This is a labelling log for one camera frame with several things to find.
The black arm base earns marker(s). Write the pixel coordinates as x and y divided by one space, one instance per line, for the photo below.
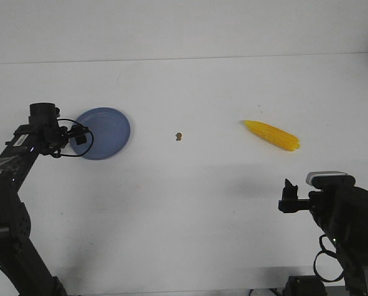
304 286

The small brown scrap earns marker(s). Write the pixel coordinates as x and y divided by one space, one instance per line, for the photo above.
178 136

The blue round plate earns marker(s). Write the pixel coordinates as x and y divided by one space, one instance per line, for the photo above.
110 130

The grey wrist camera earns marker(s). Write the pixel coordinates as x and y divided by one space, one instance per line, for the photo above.
311 176

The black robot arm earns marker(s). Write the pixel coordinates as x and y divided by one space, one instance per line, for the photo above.
20 262
353 258

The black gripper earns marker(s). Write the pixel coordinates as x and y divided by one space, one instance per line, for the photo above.
44 117
339 207

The yellow corn cob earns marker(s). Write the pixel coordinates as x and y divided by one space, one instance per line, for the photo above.
273 135

